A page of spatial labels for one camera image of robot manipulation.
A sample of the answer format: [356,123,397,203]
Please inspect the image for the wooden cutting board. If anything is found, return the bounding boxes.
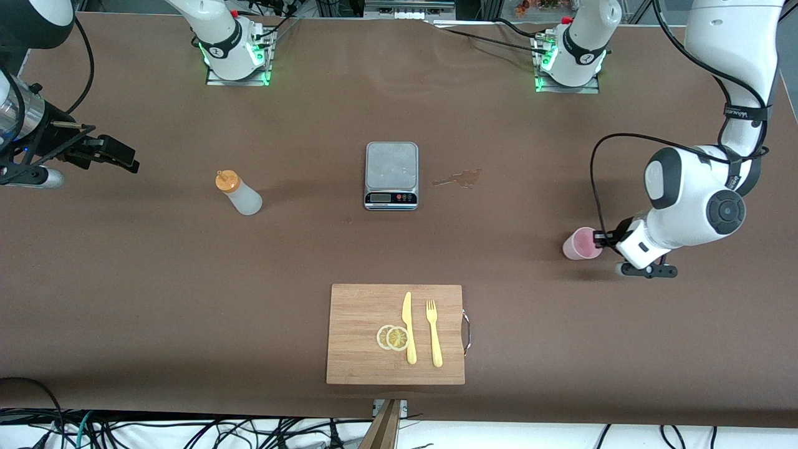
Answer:
[326,284,472,385]

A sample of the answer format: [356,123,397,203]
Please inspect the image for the black table cable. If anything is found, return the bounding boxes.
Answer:
[496,17,549,41]
[440,25,543,56]

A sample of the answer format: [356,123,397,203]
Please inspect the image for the wooden post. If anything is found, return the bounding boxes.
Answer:
[358,399,403,449]

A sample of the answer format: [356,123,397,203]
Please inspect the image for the yellow plastic fork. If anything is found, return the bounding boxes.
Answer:
[425,299,444,368]

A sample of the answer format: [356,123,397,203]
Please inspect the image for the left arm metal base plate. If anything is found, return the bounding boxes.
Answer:
[534,31,600,94]

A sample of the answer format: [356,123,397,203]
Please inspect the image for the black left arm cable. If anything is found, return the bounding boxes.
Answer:
[590,0,774,234]

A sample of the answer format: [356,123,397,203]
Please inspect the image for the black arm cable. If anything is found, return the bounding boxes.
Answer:
[65,19,95,116]
[590,0,774,234]

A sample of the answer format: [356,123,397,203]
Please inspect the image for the silver digital kitchen scale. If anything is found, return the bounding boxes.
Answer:
[364,142,419,211]

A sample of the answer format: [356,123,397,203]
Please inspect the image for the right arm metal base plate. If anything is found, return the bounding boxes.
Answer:
[206,25,273,87]

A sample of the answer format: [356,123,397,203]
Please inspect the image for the yellow plastic knife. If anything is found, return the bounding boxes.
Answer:
[401,291,418,365]

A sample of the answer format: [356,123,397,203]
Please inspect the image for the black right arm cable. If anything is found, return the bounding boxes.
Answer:
[65,19,95,116]

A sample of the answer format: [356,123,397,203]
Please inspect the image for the pink plastic cup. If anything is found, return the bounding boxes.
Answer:
[562,226,604,261]

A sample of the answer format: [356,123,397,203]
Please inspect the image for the squeeze bottle orange cap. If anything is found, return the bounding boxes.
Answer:
[215,170,263,216]

